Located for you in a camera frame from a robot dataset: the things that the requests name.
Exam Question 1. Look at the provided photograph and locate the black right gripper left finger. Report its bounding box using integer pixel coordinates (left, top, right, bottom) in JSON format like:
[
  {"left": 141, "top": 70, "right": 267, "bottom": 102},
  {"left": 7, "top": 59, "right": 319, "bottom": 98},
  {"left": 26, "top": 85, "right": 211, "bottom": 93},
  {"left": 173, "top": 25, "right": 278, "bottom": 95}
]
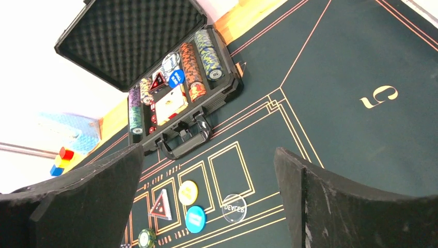
[{"left": 1, "top": 144, "right": 144, "bottom": 247}]

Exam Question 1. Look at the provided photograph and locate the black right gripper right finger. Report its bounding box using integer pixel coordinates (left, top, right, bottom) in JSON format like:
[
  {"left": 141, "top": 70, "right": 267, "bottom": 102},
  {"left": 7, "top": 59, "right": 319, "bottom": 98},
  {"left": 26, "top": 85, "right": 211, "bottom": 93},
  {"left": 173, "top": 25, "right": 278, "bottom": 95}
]
[{"left": 274, "top": 147, "right": 437, "bottom": 247}]

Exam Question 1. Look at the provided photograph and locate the yellow big blind button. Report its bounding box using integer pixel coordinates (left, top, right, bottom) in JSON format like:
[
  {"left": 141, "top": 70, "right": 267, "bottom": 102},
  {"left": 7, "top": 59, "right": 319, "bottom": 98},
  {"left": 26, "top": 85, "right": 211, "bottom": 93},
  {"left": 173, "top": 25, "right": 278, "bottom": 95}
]
[{"left": 178, "top": 180, "right": 198, "bottom": 206}]

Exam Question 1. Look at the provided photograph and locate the blue small blind button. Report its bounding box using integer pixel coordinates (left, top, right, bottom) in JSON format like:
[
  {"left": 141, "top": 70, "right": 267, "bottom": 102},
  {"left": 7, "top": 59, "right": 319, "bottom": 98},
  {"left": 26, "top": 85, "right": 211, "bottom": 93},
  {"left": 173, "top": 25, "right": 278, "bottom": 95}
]
[{"left": 185, "top": 206, "right": 206, "bottom": 234}]

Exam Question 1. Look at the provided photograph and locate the blue toy cube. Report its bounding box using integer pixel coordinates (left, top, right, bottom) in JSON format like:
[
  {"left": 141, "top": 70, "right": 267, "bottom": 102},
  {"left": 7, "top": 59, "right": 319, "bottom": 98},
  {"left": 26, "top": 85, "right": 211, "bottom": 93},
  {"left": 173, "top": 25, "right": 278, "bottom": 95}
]
[{"left": 50, "top": 165, "right": 64, "bottom": 177}]

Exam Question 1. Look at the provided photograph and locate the yellow toy cylinder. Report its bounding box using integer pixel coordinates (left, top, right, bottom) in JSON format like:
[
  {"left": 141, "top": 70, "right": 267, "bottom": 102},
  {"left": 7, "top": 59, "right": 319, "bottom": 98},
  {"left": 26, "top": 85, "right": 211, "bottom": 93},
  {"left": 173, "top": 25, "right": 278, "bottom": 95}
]
[{"left": 54, "top": 155, "right": 70, "bottom": 168}]

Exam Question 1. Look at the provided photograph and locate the red toy cylinder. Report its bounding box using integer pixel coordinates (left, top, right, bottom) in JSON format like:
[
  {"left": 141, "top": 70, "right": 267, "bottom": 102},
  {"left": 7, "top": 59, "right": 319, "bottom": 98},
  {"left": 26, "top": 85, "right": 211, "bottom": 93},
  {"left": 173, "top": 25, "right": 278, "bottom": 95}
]
[{"left": 59, "top": 147, "right": 75, "bottom": 161}]

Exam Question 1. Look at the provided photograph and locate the red triangular all-in marker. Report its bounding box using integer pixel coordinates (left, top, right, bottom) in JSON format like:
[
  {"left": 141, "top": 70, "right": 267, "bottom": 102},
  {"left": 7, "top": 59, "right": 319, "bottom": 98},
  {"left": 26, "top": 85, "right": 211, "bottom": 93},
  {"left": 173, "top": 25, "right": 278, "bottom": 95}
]
[{"left": 148, "top": 189, "right": 172, "bottom": 221}]

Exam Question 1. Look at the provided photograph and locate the clear dealer button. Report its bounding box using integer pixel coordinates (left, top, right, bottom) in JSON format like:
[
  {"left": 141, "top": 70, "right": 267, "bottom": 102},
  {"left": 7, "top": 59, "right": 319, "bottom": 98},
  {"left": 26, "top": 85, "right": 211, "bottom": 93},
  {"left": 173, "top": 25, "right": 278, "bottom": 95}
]
[{"left": 221, "top": 194, "right": 247, "bottom": 224}]

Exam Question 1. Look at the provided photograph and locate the purple-green chip row in case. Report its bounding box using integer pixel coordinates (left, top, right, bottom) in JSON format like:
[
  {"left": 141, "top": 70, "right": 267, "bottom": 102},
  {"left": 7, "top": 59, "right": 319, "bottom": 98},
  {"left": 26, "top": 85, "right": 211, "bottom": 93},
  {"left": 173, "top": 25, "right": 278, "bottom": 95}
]
[{"left": 128, "top": 87, "right": 143, "bottom": 135}]

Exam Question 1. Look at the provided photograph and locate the playing card deck in case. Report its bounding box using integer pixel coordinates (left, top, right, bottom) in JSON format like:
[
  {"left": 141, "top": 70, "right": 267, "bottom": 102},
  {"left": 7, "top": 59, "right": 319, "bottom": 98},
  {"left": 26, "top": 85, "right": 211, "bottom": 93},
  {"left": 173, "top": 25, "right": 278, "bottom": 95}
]
[{"left": 155, "top": 85, "right": 188, "bottom": 126}]

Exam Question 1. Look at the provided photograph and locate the green poker table mat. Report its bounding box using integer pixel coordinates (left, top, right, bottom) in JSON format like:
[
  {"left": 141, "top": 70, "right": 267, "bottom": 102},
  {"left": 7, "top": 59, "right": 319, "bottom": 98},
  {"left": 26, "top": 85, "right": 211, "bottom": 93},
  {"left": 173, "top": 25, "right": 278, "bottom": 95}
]
[{"left": 121, "top": 1, "right": 437, "bottom": 247}]

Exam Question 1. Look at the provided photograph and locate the red triangle marker in case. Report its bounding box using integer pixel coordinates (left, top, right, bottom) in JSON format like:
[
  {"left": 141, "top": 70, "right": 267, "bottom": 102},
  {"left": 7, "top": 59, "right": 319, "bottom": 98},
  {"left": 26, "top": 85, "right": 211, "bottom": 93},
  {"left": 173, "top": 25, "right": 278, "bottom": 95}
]
[{"left": 149, "top": 72, "right": 167, "bottom": 94}]

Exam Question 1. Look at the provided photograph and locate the blue button in case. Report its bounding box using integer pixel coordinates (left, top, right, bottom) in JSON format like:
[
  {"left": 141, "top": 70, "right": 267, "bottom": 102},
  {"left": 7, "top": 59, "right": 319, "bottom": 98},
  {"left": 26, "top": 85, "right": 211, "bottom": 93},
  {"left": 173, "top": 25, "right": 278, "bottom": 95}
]
[{"left": 168, "top": 69, "right": 185, "bottom": 88}]

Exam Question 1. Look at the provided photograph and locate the black poker chip case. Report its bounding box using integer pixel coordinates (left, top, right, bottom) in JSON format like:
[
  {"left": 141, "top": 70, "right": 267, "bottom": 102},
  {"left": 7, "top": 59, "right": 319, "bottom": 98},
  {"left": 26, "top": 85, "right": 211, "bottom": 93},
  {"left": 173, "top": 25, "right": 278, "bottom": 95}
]
[{"left": 54, "top": 1, "right": 243, "bottom": 160}]

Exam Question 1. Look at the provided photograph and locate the orange chip row in case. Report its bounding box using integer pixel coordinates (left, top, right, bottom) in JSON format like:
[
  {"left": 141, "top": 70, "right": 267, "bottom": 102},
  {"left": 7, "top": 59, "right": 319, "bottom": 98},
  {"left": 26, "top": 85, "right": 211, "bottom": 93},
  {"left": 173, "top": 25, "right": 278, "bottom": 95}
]
[{"left": 180, "top": 42, "right": 207, "bottom": 102}]

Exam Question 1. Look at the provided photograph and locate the yellow-blue chip row in case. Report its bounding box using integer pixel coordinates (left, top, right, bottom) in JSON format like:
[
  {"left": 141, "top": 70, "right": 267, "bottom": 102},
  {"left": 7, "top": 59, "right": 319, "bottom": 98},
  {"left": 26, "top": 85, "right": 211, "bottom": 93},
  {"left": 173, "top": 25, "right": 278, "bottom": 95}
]
[{"left": 194, "top": 29, "right": 224, "bottom": 81}]

